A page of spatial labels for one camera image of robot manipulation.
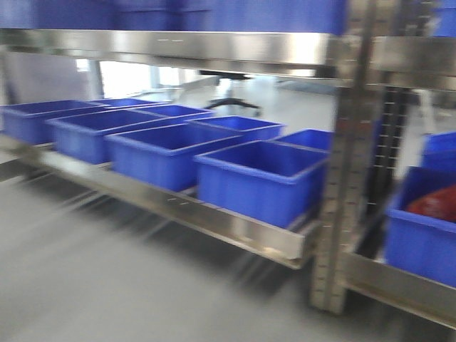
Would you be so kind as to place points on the stainless steel shelf rack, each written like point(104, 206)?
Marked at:
point(374, 64)

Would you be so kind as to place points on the black office chair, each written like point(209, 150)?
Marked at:
point(229, 99)

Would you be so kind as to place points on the blue bin far left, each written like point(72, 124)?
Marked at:
point(27, 121)

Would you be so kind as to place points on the blue bin second row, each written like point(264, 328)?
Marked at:
point(164, 156)

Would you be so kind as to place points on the red snack bag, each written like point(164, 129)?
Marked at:
point(439, 204)

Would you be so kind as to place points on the blue bin third row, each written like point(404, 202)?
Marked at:
point(83, 136)

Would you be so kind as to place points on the blue bin front right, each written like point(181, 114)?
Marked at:
point(265, 180)

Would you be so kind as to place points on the blue bin with red bag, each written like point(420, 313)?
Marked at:
point(415, 243)

